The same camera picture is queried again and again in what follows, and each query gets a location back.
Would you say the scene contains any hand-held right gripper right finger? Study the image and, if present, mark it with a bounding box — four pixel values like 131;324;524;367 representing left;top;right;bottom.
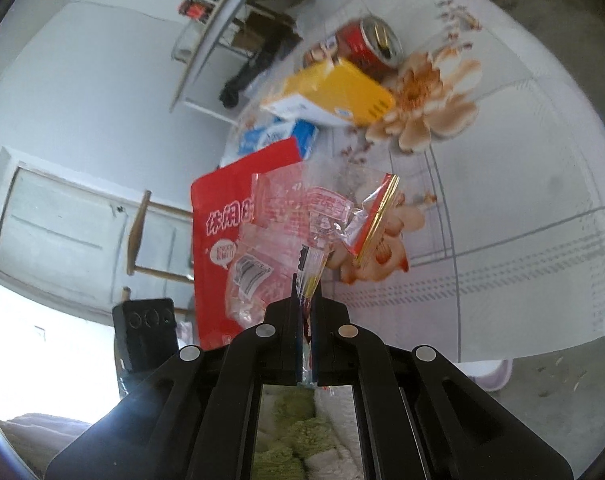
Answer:
313;292;573;480

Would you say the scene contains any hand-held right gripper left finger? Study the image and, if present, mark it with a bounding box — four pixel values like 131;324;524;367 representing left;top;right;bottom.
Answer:
45;296;303;480

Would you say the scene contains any clear wrapper red gold edge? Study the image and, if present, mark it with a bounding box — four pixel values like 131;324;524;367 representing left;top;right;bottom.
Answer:
292;172;401;386

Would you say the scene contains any blue and white box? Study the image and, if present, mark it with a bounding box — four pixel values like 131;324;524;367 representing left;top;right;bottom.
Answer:
235;119;319;161

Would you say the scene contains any green fluffy cloth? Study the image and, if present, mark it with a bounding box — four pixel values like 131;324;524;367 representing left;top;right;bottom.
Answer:
255;385;333;480

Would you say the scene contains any wooden chair black seat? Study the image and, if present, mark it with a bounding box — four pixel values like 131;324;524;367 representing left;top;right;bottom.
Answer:
120;190;196;321

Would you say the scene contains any white door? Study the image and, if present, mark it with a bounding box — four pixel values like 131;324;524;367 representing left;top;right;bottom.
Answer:
0;146;193;316

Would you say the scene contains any red snack bag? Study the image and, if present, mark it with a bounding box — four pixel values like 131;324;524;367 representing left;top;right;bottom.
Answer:
190;136;308;351

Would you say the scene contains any clear red printed wrapper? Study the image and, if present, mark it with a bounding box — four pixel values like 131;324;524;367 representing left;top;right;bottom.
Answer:
225;162;356;323

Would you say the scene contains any pink slipper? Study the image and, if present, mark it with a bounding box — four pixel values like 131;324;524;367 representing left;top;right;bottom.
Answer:
465;359;513;392

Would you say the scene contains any floral tablecloth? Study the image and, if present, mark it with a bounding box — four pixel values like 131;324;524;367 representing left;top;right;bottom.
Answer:
217;0;605;363

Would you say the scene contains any yellow and white box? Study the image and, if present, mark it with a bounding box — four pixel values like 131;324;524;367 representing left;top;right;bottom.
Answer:
260;57;397;128

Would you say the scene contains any black bag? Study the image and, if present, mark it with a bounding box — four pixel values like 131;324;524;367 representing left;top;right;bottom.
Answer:
218;42;303;108

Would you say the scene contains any red drink can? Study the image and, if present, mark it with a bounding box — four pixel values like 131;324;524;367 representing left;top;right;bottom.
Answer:
302;15;404;68

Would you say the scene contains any long white side table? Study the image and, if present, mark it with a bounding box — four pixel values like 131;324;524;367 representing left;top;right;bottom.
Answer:
170;0;263;123

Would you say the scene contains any small cardboard box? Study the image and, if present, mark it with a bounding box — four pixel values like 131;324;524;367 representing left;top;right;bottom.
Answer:
232;10;268;53

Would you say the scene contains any red sauce jar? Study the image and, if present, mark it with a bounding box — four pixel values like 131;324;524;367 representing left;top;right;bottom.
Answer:
178;0;212;21

